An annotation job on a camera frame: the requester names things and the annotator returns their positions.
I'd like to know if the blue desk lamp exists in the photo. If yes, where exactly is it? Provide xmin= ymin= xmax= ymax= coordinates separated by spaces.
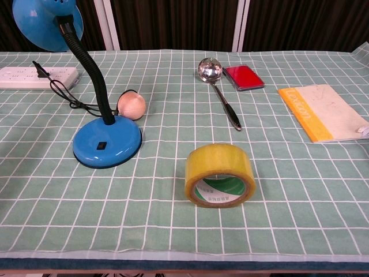
xmin=12 ymin=0 xmax=143 ymax=170

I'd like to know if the white power strip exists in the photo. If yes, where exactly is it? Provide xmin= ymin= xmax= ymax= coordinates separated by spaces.
xmin=0 ymin=66 xmax=80 ymax=91

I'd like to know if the yellow packing tape roll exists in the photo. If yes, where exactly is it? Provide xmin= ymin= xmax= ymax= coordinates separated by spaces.
xmin=184 ymin=144 xmax=257 ymax=208

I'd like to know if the pale peach onion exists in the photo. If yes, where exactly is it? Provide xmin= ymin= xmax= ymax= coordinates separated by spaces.
xmin=117 ymin=89 xmax=146 ymax=121

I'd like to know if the green checked tablecloth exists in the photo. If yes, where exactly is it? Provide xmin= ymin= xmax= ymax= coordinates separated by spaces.
xmin=0 ymin=42 xmax=369 ymax=260

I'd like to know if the red ink pad case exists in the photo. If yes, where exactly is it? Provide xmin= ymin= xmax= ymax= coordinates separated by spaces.
xmin=223 ymin=65 xmax=266 ymax=92

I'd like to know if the yellow white Lexicon notebook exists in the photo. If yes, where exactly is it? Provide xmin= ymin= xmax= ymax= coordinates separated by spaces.
xmin=277 ymin=84 xmax=369 ymax=144

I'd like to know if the steel ladle black handle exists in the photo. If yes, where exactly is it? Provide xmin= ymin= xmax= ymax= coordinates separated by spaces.
xmin=197 ymin=57 xmax=242 ymax=132

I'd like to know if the white frame post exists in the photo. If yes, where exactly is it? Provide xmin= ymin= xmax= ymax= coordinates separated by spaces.
xmin=232 ymin=0 xmax=250 ymax=53
xmin=93 ymin=0 xmax=121 ymax=51

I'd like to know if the black lamp power cable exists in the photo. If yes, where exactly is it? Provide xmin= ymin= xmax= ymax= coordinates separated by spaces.
xmin=32 ymin=61 xmax=119 ymax=117

